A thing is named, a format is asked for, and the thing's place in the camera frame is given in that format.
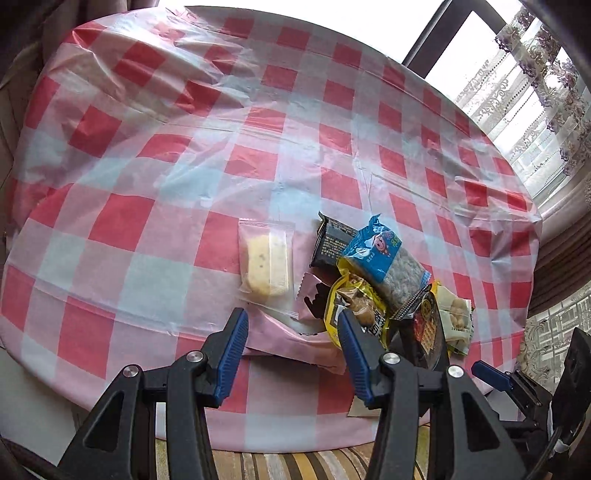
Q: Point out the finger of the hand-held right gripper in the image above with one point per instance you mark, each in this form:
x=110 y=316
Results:
x=489 y=373

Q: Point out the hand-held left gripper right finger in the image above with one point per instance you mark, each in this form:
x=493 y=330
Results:
x=355 y=355

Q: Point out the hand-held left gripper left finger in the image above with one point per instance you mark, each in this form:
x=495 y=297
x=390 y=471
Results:
x=233 y=355

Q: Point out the pink chocolate snack packet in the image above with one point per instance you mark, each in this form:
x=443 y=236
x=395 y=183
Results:
x=286 y=341

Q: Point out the yellow snack packet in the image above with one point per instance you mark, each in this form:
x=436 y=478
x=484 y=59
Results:
x=358 y=300

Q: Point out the white cookie packet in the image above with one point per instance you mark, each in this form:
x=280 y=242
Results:
x=455 y=318

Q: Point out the dark red snack packet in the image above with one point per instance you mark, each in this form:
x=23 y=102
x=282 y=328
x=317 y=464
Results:
x=427 y=327

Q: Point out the clear cake slice packet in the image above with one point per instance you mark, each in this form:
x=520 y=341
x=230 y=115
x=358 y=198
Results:
x=268 y=267

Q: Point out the blue cartoon snack packet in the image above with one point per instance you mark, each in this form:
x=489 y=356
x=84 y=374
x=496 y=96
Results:
x=374 y=254

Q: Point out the brown pleated curtain band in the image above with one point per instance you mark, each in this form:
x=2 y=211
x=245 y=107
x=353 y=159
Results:
x=563 y=272

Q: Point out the black snack bar packet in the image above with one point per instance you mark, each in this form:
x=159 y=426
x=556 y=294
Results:
x=330 y=244

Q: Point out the striped seat cushion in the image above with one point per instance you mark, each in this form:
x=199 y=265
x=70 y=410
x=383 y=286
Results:
x=295 y=464

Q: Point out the red checkered plastic tablecloth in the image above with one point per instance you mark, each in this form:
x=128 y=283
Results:
x=161 y=184

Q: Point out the sheer floral lace curtain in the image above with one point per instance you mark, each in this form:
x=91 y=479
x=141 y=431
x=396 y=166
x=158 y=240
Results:
x=521 y=101

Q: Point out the dark brown cloth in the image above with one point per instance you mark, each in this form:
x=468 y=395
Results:
x=92 y=18

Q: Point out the dark window frame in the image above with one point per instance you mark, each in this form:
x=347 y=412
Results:
x=434 y=41

